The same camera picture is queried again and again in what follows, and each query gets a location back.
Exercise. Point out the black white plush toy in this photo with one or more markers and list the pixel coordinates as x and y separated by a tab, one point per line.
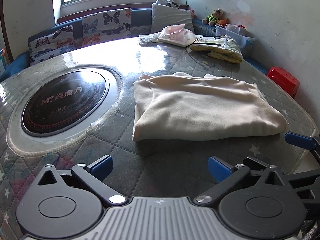
170	3

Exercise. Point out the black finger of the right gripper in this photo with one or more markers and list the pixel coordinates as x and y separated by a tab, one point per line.
308	143

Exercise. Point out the blue sofa bench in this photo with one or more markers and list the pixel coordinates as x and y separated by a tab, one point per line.
140	25

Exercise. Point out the yellow patterned folded cloth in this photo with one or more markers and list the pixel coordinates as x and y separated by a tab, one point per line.
224	48

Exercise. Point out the grey quilted star table cover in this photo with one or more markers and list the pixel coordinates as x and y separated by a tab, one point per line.
152	168

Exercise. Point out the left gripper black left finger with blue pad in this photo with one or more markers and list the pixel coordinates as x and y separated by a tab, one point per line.
61	204

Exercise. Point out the cream garment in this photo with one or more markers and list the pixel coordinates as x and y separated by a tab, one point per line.
180	106

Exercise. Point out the teddy bear green vest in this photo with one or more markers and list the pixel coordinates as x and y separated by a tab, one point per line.
214	17

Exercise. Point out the right butterfly print cushion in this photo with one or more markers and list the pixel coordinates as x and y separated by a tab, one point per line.
106	26

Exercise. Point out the left butterfly print cushion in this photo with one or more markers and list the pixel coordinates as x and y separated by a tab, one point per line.
52	45

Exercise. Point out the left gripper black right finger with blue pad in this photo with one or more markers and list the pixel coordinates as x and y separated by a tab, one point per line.
228	197

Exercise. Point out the orange plush toy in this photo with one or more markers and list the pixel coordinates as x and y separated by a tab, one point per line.
223	22

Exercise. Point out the black round induction cooktop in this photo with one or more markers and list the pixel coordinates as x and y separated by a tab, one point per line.
64	102

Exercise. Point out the grey plain cushion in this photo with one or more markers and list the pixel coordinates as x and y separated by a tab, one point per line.
163	16

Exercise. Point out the butterfly print cushion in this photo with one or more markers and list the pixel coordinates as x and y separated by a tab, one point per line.
52	45
106	26

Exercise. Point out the pink white plastic package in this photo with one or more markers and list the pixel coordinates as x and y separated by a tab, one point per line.
176	35

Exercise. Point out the clear blue storage bin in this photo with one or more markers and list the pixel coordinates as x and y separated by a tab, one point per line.
243	37

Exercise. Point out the red plastic stool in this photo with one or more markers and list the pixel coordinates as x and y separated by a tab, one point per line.
285	80

